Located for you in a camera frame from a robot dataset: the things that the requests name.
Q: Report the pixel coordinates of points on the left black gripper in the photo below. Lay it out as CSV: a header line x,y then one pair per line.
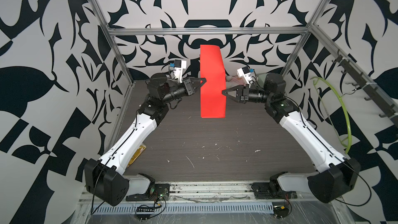
x,y
189,90

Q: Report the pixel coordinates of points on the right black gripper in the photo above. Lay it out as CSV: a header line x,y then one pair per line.
x,y
243,94

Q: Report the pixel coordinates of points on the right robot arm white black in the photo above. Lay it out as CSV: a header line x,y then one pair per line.
x,y
335,175

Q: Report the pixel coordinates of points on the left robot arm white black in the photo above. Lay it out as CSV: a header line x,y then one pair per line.
x,y
104,177

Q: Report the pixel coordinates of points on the white plush teddy bear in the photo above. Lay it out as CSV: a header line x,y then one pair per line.
x,y
232,81

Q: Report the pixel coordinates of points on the green tissue box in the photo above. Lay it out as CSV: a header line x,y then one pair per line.
x,y
261,78

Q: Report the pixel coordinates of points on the yellow snack packet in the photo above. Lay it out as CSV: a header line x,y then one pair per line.
x,y
136,154

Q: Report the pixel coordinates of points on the small black connector box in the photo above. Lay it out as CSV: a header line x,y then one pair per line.
x,y
281,211

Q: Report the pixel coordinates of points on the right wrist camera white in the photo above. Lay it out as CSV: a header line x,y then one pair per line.
x,y
246,74

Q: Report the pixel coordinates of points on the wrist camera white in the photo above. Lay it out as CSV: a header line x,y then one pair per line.
x,y
246,74
176,69

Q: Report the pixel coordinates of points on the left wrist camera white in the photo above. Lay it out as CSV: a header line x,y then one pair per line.
x,y
176,69

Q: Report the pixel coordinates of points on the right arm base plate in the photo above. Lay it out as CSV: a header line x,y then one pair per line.
x,y
271,190

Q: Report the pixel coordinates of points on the aluminium frame crossbar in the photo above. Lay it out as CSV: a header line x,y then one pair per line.
x,y
206,31

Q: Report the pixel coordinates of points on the white slotted cable duct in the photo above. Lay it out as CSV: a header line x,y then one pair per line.
x,y
193,208

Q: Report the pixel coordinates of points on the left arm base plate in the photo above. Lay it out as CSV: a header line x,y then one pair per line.
x,y
155,191

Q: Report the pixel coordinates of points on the black hook rail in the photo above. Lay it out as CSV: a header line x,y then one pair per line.
x,y
374,92

